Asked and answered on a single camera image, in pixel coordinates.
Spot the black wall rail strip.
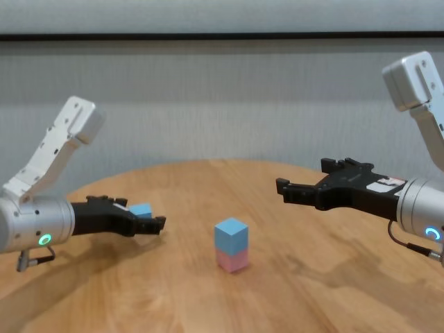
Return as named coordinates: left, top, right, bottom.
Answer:
left=0, top=32, right=444, bottom=44

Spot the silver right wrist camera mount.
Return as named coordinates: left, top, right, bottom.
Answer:
left=382, top=51, right=444, bottom=182

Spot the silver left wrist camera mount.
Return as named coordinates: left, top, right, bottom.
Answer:
left=2, top=95, right=107, bottom=206

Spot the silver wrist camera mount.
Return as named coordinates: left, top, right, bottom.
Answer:
left=2, top=95, right=107, bottom=206
left=382, top=51, right=444, bottom=182

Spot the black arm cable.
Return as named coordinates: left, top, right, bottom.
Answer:
left=16, top=245, right=57, bottom=273
left=387, top=219, right=444, bottom=267

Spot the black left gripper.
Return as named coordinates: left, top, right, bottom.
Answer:
left=70, top=195, right=167, bottom=239

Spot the blue cube block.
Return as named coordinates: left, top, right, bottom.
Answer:
left=214, top=217, right=249, bottom=257
left=128, top=203, right=154, bottom=220

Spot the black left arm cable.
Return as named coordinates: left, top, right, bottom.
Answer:
left=16, top=245, right=57, bottom=273

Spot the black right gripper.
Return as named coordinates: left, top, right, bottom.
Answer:
left=275, top=157, right=407, bottom=221

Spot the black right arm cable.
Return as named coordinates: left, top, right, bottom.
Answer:
left=387, top=219, right=444, bottom=267

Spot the pink cube block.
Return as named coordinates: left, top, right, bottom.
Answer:
left=215, top=247, right=250, bottom=275

